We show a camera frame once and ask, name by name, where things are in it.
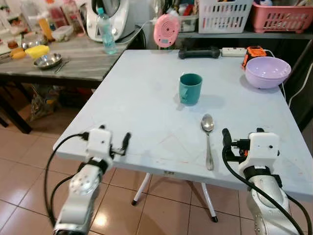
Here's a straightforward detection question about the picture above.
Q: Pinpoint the dark wooden side table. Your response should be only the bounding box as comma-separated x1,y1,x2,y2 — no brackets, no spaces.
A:
0,33,146,135

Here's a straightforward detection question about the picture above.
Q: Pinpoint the black dumbbell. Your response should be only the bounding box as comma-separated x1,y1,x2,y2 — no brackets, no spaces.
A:
178,46,221,60

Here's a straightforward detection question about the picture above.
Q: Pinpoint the purple plastic bowl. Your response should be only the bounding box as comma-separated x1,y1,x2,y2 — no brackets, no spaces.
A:
244,56,292,90

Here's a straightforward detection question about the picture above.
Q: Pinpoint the orange and black device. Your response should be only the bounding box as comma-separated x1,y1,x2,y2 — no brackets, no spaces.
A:
241,46,268,70

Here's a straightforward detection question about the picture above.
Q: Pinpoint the small steel bowl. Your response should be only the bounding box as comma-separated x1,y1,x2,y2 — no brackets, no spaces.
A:
33,52,63,71

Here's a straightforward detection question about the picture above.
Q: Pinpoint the white power strip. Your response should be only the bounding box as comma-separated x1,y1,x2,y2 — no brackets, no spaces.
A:
221,47,248,58

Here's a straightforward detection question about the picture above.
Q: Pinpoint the silver metal spoon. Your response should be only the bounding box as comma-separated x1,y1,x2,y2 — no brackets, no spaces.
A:
201,113,216,171

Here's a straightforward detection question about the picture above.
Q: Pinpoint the orange juice bottle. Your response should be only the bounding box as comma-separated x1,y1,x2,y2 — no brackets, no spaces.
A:
38,13,55,41

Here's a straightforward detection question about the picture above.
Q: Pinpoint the white folding table leg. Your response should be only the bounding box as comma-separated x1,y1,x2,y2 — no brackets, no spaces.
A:
200,182,219,223
131,172,153,207

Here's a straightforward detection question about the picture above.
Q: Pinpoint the white power cable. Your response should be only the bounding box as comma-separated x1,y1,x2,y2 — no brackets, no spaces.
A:
288,61,313,109

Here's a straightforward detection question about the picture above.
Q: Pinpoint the clear lidded food container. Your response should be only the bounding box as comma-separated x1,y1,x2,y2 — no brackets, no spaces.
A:
51,25,74,43

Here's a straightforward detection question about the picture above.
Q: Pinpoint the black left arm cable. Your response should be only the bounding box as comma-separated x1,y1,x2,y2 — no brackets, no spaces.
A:
44,131,90,227

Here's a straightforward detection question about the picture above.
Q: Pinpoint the pink plastic basket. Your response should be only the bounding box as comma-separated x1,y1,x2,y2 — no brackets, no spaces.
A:
251,0,313,33

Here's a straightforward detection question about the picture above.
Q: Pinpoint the white kitchen appliance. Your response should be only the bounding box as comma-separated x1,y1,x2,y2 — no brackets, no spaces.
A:
86,0,131,43

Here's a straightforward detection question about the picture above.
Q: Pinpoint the yellow plastic container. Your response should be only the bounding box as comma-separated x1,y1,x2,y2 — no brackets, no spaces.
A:
24,44,51,60

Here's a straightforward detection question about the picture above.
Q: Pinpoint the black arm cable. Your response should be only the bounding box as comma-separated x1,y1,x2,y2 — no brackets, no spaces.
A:
222,143,313,235
44,131,90,227

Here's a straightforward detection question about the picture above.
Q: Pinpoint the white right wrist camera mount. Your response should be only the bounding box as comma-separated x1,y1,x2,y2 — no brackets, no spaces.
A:
243,131,281,170

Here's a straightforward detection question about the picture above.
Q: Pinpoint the metal cutlery piece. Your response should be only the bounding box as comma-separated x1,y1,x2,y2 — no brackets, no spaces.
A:
53,58,72,74

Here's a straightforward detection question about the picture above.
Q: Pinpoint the clear plastic water bottle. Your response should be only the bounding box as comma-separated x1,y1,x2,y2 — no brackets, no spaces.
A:
96,6,118,55

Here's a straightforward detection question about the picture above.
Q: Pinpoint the patterned bag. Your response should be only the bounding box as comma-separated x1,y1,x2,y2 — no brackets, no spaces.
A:
28,85,63,122

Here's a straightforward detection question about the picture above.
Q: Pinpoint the orange small container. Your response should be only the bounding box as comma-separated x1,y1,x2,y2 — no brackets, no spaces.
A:
9,47,26,61

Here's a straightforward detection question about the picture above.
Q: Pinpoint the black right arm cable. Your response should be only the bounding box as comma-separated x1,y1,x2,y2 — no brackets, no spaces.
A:
222,143,313,235

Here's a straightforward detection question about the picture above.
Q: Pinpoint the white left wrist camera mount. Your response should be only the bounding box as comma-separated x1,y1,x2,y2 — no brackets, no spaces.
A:
86,128,114,165

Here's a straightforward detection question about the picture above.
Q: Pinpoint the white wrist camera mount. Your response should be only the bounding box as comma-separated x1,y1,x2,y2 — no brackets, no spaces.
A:
243,131,281,170
86,128,114,165

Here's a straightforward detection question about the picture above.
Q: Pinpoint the teal plastic mug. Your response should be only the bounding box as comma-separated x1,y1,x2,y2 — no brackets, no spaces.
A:
178,73,203,106

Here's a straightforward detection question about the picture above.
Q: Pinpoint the white plastic basket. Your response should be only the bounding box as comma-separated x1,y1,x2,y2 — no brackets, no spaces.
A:
198,0,254,34

